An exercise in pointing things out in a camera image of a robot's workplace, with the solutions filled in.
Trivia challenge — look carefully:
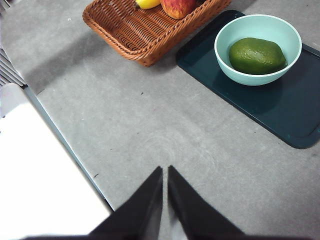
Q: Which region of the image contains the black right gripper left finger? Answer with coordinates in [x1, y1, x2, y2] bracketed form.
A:
[87, 165, 164, 240]

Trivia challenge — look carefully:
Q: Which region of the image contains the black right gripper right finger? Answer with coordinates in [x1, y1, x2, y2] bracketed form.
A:
[167, 164, 248, 240]

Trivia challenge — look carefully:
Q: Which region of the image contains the green avocado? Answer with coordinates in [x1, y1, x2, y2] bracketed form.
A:
[228, 37, 287, 75]

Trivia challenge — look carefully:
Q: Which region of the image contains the teal ceramic bowl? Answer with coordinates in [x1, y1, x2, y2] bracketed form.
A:
[214, 14, 303, 87]

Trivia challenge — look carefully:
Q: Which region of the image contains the black rectangular tray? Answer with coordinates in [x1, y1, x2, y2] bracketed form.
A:
[175, 9, 320, 150]

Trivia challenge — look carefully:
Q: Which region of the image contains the white rounded device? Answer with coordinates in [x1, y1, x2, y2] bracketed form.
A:
[0, 83, 33, 120]

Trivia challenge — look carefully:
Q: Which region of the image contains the brown wicker basket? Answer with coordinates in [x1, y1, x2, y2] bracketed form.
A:
[82, 0, 232, 68]

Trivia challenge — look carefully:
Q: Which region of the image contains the grey ribbed panel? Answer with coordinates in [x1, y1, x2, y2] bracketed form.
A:
[0, 47, 27, 87]

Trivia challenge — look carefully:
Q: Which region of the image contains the red yellow apple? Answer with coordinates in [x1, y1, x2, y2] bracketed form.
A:
[160, 0, 197, 20]

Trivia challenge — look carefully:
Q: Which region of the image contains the yellow banana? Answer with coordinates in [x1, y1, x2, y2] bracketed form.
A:
[134, 0, 161, 10]

